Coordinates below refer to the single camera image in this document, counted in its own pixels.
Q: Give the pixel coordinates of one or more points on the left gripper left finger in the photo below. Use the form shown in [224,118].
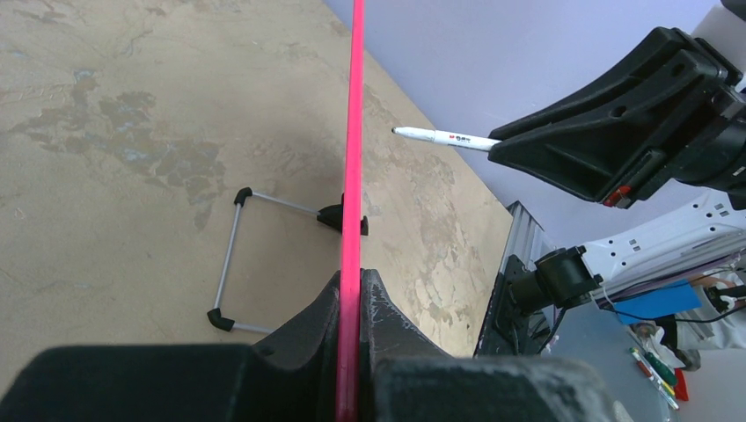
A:
[287,376]

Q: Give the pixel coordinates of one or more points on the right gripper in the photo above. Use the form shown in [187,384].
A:
[668,110]

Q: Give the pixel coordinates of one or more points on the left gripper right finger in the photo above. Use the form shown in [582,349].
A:
[404,376]

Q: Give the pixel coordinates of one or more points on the white marker pen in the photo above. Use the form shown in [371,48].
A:
[440,137]

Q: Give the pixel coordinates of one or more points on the red-framed whiteboard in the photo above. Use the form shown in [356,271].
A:
[471,66]

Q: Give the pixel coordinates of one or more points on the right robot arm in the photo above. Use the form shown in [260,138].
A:
[570,275]

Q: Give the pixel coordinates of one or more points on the blue box off table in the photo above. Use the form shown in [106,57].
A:
[675,298]

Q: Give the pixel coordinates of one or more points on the green screwdriver off table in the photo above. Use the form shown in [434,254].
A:
[663,370]

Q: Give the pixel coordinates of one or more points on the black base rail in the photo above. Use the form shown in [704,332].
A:
[515,322]

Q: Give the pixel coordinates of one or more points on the whiteboard wire stand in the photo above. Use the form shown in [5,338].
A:
[270,238]

